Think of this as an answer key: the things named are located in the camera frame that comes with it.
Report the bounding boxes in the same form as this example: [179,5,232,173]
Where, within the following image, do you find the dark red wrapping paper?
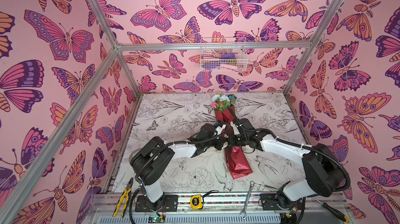
[214,109,253,179]

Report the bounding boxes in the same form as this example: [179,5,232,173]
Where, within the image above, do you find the blue fake rose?
[228,95,236,105]

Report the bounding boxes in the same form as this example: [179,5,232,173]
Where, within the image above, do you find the white fake rose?
[211,92,234,112]

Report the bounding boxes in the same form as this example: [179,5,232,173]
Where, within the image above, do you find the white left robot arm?
[129,122,231,210]

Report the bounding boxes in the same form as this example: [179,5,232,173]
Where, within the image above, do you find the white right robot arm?
[230,118,351,209]

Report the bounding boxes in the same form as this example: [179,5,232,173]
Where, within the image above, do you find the yellow tape measure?
[190,194,204,209]

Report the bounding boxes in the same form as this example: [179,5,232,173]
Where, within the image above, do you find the silver combination wrench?
[240,181,255,219]

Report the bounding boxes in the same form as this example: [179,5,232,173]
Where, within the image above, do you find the green circuit board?
[148,215,165,224]

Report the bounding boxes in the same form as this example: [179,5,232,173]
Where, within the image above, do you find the black yellow screwdriver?
[312,197,350,223]

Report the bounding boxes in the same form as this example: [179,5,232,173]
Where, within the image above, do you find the white wire basket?
[199,38,249,72]

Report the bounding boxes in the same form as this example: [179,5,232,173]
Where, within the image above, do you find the yellow handled pliers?
[112,177,133,218]

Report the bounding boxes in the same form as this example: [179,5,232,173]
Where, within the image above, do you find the aluminium frame crossbar back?
[117,41,312,52]

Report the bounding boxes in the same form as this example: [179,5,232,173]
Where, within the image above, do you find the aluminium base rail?
[88,192,351,217]

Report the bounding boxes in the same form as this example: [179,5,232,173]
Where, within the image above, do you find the aluminium frame post left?
[88,0,141,97]

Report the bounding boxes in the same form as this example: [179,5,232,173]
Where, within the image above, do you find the aluminium frame post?
[283,0,344,96]
[88,0,141,97]

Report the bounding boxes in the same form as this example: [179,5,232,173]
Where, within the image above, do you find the aluminium frame post right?
[283,0,344,96]

